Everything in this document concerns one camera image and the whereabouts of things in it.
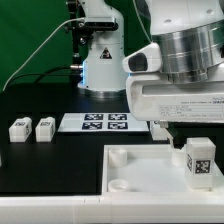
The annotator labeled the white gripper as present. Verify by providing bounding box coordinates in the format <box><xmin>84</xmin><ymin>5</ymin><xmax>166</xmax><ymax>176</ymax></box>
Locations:
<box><xmin>126</xmin><ymin>74</ymin><xmax>224</xmax><ymax>149</ymax></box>

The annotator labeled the white L-shaped fence wall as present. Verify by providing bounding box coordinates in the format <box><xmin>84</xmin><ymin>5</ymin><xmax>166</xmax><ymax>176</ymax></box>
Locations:
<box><xmin>0</xmin><ymin>166</ymin><xmax>224</xmax><ymax>224</ymax></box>

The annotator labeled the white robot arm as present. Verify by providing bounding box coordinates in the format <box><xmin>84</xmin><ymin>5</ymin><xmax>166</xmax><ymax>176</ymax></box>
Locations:
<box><xmin>80</xmin><ymin>0</ymin><xmax>224</xmax><ymax>124</ymax></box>

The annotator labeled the white square tabletop panel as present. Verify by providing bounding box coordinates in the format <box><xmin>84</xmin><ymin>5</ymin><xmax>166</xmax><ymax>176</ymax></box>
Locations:
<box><xmin>102</xmin><ymin>144</ymin><xmax>224</xmax><ymax>193</ymax></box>

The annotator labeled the white sheet with tags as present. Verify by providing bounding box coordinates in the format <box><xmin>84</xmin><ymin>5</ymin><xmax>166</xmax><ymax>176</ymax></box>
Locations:
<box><xmin>58</xmin><ymin>113</ymin><xmax>149</xmax><ymax>133</ymax></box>

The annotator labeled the black cable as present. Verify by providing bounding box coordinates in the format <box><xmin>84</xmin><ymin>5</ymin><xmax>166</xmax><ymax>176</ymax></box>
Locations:
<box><xmin>5</xmin><ymin>65</ymin><xmax>75</xmax><ymax>89</ymax></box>

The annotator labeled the white cable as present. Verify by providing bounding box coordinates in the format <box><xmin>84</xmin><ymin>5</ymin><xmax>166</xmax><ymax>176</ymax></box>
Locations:
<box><xmin>2</xmin><ymin>17</ymin><xmax>86</xmax><ymax>92</ymax></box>

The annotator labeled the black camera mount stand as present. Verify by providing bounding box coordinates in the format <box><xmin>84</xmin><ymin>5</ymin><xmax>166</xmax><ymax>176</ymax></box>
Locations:
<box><xmin>65</xmin><ymin>0</ymin><xmax>85</xmax><ymax>86</ymax></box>

